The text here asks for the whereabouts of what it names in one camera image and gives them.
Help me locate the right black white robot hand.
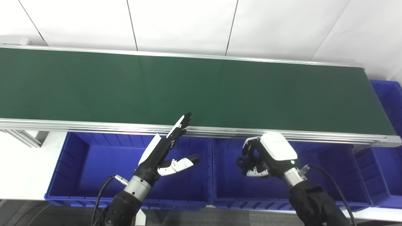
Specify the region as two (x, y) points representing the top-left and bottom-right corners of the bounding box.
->
(241, 132), (298, 179)

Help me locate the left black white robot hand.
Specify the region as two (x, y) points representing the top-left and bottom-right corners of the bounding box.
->
(133, 112), (201, 180)

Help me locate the black flanged machine part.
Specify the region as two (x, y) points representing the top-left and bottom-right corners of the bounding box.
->
(236, 155), (252, 170)

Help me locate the blue plastic bin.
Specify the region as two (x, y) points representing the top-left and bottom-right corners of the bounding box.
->
(353, 80), (402, 209)
(44, 132), (214, 211)
(211, 138), (372, 211)

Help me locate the green conveyor belt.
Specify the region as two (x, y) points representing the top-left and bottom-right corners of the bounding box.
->
(0, 48), (397, 136)
(0, 44), (402, 148)

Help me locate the aluminium conveyor leg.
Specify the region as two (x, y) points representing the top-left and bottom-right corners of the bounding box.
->
(0, 129), (49, 148)

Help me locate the grey conveyor motor box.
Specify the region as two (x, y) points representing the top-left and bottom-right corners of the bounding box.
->
(0, 35), (30, 46)

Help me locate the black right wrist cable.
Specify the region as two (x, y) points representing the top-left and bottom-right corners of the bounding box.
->
(301, 164), (357, 226)

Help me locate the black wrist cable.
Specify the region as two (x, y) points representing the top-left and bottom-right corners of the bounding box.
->
(301, 164), (357, 226)
(91, 175), (129, 226)

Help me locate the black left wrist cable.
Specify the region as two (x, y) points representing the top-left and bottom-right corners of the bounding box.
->
(91, 175), (129, 226)

